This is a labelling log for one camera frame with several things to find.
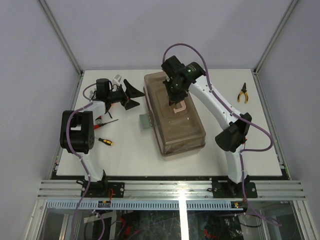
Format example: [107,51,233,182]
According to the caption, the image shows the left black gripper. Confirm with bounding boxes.
[106,79,144,109]

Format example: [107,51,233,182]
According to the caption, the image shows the pink toolbox carry handle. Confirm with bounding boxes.
[173,100,187,114]

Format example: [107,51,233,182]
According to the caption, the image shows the grey-green toolbox latch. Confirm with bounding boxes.
[139,113,153,130]

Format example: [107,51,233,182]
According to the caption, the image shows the beige toolbox with smoky lid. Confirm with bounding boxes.
[143,72,206,157]

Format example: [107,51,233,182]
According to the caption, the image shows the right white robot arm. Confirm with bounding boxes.
[161,56,252,198]

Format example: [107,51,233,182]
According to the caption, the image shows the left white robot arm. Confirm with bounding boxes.
[59,78,145,198]

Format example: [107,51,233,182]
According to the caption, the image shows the yellow-black stubby screwdriver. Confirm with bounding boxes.
[97,137,113,146]

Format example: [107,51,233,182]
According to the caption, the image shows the yellow needle-nose pliers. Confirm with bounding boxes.
[237,83,249,104]

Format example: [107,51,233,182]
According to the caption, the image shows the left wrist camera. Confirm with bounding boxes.
[112,74,122,85]

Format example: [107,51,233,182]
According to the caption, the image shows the red-handled long screwdriver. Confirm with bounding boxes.
[93,119,118,130]

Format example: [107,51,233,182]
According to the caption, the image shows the left aluminium frame post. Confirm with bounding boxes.
[36,0,83,75]

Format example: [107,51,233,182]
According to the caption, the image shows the aluminium frame post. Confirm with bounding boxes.
[36,0,83,75]
[253,0,300,75]

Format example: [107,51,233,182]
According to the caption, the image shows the slotted cable duct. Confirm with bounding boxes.
[47,199,240,211]

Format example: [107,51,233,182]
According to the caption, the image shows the aluminium mounting rail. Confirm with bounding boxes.
[37,180,306,201]

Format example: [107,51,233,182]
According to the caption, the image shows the right aluminium frame post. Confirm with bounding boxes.
[253,0,300,75]

